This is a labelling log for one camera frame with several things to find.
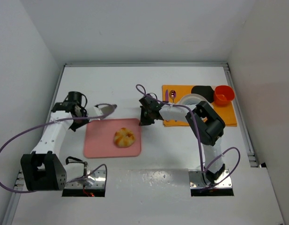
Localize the metal spatula with wooden handle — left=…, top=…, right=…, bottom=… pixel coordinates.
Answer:
left=92, top=104, right=117, bottom=120

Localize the round golden bread bun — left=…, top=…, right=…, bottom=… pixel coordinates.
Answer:
left=113, top=127, right=136, bottom=148

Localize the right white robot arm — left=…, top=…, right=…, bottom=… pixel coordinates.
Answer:
left=139, top=94, right=225, bottom=184

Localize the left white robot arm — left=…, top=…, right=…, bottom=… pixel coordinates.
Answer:
left=21, top=91, right=89, bottom=191

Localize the iridescent purple table knife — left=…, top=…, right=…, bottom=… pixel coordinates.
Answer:
left=165, top=90, right=169, bottom=103

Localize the orange cloth placemat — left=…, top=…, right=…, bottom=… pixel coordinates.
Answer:
left=162, top=85, right=237, bottom=127

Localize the iridescent purple spoon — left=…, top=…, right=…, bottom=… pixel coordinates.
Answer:
left=169, top=90, right=177, bottom=103

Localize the white ribbed plate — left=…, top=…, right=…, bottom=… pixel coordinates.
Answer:
left=177, top=94, right=214, bottom=108

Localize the pink plastic tray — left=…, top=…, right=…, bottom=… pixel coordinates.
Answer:
left=83, top=118, right=141, bottom=158

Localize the black hexagonal coaster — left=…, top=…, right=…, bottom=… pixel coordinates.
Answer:
left=191, top=85, right=215, bottom=103

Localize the orange plastic cup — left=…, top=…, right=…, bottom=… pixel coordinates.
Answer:
left=214, top=85, right=235, bottom=106

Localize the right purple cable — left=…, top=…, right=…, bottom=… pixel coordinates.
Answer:
left=135, top=83, right=241, bottom=190

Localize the purple cable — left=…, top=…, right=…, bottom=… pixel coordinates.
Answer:
left=0, top=103, right=107, bottom=193
left=135, top=83, right=241, bottom=190

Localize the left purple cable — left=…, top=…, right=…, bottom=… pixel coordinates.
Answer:
left=0, top=103, right=107, bottom=193

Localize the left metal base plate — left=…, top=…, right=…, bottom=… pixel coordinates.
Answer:
left=65, top=170, right=106, bottom=189

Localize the metal base plate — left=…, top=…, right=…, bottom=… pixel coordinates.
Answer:
left=188, top=170, right=232, bottom=189
left=65, top=170, right=106, bottom=189

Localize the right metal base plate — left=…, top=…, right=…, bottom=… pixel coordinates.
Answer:
left=188, top=170, right=232, bottom=189

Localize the aluminium table frame rail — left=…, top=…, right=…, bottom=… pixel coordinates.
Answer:
left=3, top=63, right=262, bottom=225

